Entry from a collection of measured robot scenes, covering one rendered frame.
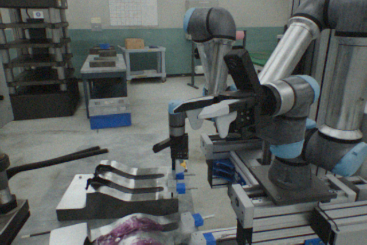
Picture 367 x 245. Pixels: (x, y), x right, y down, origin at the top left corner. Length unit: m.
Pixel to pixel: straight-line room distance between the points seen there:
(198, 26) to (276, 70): 0.54
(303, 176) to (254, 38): 7.46
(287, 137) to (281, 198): 0.36
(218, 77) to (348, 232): 0.71
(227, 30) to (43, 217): 1.10
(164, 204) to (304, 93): 0.78
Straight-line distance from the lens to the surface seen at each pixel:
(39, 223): 1.37
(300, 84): 0.66
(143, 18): 7.42
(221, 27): 1.19
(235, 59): 0.53
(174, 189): 1.24
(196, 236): 1.06
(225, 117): 0.48
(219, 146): 1.44
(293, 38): 0.85
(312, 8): 0.90
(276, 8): 8.65
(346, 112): 0.90
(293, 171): 1.04
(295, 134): 0.69
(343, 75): 0.88
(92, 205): 1.26
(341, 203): 1.21
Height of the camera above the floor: 1.61
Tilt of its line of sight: 19 degrees down
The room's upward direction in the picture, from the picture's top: straight up
